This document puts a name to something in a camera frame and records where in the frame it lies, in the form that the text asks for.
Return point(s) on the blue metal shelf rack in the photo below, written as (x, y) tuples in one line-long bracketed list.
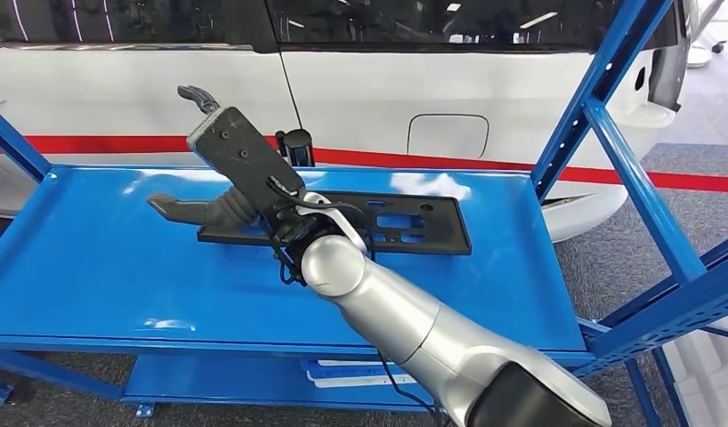
[(104, 265)]

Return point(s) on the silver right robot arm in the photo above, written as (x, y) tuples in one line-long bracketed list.
[(387, 306)]

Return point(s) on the white swivel chair base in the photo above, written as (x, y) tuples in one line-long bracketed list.
[(699, 56)]

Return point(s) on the white plastic crate stack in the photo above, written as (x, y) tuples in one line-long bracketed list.
[(712, 389)]

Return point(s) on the white car with red stripe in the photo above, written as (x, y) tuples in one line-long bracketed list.
[(134, 94)]

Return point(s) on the right wrist camera with plate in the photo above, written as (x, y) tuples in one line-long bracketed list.
[(246, 159)]

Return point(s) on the small black cylinder device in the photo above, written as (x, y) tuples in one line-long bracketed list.
[(296, 147)]

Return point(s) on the blue plastic crate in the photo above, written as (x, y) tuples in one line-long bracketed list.
[(340, 372)]

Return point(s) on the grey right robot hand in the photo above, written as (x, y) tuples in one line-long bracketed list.
[(181, 209)]

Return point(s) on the long black plastic part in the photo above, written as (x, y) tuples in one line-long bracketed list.
[(435, 230)]

